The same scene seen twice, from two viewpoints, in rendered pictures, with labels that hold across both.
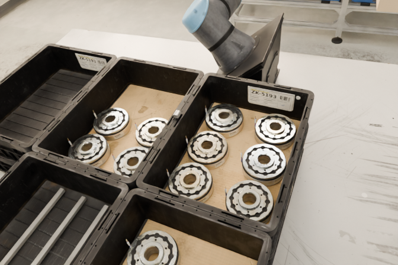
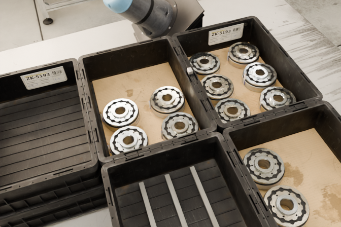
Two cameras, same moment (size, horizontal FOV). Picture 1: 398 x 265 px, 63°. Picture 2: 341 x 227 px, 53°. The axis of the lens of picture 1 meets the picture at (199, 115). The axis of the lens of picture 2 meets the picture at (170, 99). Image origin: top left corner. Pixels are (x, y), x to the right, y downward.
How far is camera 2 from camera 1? 0.62 m
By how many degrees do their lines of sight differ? 31
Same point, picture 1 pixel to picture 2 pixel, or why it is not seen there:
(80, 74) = (26, 99)
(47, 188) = (124, 193)
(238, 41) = (161, 5)
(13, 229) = not seen: outside the picture
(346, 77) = (224, 8)
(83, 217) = (182, 187)
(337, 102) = not seen: hidden behind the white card
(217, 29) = (144, 1)
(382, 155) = (288, 45)
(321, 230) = not seen: hidden behind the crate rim
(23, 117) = (13, 164)
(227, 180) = (246, 100)
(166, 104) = (144, 79)
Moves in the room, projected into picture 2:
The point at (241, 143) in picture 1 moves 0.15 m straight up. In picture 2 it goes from (229, 74) to (233, 37)
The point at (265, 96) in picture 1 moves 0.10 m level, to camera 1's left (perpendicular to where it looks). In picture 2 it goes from (222, 34) to (203, 49)
